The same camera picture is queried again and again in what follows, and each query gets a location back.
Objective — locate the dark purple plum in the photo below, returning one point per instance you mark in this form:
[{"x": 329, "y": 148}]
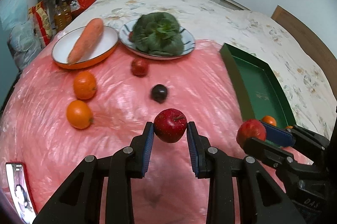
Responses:
[{"x": 159, "y": 93}]

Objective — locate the wooden headboard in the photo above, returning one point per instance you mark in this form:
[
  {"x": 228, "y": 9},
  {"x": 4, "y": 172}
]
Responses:
[{"x": 311, "y": 44}]

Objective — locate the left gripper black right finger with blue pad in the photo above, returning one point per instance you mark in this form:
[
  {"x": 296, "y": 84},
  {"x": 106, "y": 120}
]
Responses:
[{"x": 261, "y": 200}]

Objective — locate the green rectangular tray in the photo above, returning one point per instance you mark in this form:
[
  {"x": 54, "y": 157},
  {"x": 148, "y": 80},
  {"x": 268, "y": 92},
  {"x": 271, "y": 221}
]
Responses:
[{"x": 258, "y": 91}]

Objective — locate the red yellow rice sack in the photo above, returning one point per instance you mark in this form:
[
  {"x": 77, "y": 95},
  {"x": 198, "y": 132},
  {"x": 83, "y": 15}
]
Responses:
[{"x": 42, "y": 26}]

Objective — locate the orange rimmed white bowl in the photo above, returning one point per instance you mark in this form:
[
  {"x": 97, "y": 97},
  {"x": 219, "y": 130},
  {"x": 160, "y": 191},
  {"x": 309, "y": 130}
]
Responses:
[{"x": 104, "y": 47}]

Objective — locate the white striped plate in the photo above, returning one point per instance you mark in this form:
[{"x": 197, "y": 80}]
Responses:
[{"x": 189, "y": 43}]

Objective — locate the smartphone with red case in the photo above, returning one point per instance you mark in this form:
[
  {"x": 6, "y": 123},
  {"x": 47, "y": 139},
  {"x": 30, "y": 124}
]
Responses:
[{"x": 20, "y": 191}]

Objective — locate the white plastic bags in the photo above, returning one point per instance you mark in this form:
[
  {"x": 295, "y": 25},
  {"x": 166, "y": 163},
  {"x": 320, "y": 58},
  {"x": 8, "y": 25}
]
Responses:
[{"x": 23, "y": 42}]

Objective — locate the pink plastic sheet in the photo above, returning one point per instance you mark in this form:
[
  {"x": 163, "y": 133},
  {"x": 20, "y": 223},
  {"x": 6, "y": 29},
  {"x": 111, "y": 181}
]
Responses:
[{"x": 35, "y": 130}]

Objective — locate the light blue suitcase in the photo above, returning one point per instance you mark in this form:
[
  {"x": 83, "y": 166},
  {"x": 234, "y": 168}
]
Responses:
[{"x": 8, "y": 68}]

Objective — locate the red plastic bag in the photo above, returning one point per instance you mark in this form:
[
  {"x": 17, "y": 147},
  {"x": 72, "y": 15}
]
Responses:
[{"x": 77, "y": 7}]

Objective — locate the orange carrot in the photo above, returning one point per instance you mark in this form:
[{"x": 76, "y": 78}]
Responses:
[{"x": 87, "y": 40}]

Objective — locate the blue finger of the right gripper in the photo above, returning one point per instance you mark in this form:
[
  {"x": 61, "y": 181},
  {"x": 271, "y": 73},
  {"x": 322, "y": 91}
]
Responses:
[{"x": 299, "y": 138}]

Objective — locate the green leafy vegetable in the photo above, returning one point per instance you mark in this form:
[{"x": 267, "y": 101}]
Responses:
[{"x": 157, "y": 34}]

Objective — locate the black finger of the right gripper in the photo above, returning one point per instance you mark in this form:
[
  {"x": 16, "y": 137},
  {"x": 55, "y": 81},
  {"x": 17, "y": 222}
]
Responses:
[{"x": 275, "y": 157}]

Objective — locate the amber oil bottle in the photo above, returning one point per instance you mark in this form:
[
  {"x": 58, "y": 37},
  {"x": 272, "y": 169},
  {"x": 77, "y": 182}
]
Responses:
[{"x": 62, "y": 16}]

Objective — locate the large orange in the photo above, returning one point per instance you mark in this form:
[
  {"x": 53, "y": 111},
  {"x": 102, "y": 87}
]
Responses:
[{"x": 269, "y": 120}]

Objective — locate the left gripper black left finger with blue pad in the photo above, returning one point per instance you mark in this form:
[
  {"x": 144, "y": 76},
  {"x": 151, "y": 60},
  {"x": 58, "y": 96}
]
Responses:
[{"x": 78, "y": 198}]

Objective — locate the small red apple top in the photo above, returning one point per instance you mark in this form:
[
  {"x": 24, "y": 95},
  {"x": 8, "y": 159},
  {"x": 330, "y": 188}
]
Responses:
[{"x": 139, "y": 67}]

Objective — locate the floral bed quilt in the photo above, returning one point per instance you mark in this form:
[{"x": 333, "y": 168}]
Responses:
[{"x": 304, "y": 82}]

